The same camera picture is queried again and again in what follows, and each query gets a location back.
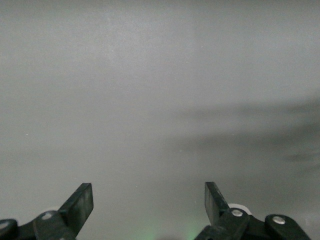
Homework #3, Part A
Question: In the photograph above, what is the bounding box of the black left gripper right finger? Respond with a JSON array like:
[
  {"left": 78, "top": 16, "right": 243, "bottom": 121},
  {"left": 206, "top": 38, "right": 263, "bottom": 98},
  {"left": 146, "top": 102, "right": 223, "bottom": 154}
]
[{"left": 194, "top": 181, "right": 251, "bottom": 240}]

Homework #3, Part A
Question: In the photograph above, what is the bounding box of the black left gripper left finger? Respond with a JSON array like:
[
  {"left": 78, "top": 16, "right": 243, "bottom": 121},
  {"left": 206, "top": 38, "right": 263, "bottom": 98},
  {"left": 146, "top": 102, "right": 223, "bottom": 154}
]
[{"left": 32, "top": 183, "right": 94, "bottom": 240}]

